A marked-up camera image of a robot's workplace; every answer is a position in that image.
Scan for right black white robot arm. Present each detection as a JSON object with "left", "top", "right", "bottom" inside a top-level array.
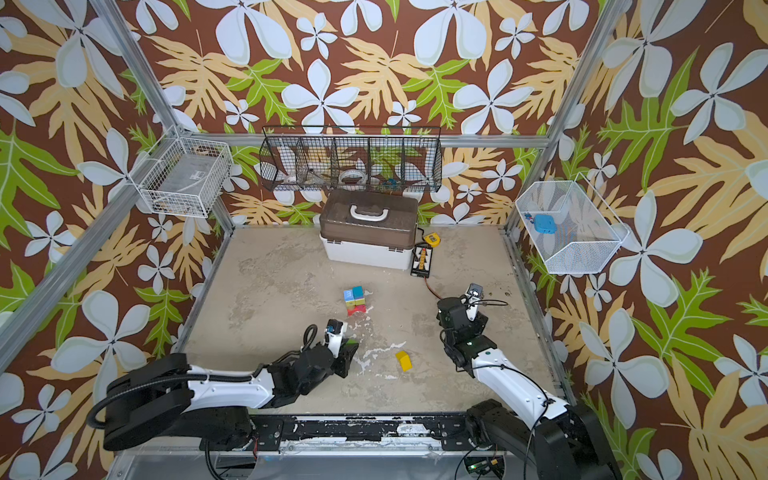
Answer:
[{"left": 436, "top": 290, "right": 622, "bottom": 479}]

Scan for white wire basket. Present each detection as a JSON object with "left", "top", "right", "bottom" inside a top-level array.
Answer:
[
  {"left": 131, "top": 127, "right": 233, "bottom": 218},
  {"left": 515, "top": 174, "right": 630, "bottom": 276}
]

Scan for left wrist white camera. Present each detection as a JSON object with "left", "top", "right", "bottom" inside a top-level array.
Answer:
[{"left": 325, "top": 319, "right": 347, "bottom": 358}]

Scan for yellow connector plug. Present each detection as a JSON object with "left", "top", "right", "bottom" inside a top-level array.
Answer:
[{"left": 423, "top": 232, "right": 441, "bottom": 248}]

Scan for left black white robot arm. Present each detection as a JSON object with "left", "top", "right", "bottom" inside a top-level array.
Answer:
[{"left": 86, "top": 337, "right": 359, "bottom": 451}]

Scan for white wire basket right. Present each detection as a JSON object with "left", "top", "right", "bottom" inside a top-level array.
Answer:
[{"left": 515, "top": 174, "right": 630, "bottom": 276}]

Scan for white wire basket left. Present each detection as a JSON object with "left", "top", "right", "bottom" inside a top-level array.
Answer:
[{"left": 131, "top": 127, "right": 233, "bottom": 218}]

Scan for blue object in basket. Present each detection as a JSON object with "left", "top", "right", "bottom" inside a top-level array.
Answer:
[{"left": 533, "top": 214, "right": 557, "bottom": 235}]

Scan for red wood block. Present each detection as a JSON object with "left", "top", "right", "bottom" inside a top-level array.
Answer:
[{"left": 347, "top": 305, "right": 367, "bottom": 316}]

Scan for wrist white camera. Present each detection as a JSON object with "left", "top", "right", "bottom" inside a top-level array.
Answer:
[
  {"left": 465, "top": 283, "right": 484, "bottom": 305},
  {"left": 325, "top": 319, "right": 347, "bottom": 358}
]

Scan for black wire basket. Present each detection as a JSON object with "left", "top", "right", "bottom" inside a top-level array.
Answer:
[{"left": 257, "top": 125, "right": 444, "bottom": 194}]

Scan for yellow wood block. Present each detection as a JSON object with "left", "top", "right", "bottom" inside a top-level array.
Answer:
[{"left": 395, "top": 351, "right": 413, "bottom": 372}]

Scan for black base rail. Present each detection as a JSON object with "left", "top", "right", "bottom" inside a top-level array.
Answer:
[{"left": 197, "top": 413, "right": 523, "bottom": 452}]

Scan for brown lid storage box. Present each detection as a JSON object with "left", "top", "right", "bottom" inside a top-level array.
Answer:
[{"left": 320, "top": 190, "right": 418, "bottom": 270}]

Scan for black battery pack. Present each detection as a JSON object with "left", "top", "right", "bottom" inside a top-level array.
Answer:
[{"left": 410, "top": 245, "right": 433, "bottom": 279}]

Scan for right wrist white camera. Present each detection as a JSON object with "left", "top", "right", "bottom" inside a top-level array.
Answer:
[{"left": 465, "top": 283, "right": 484, "bottom": 305}]

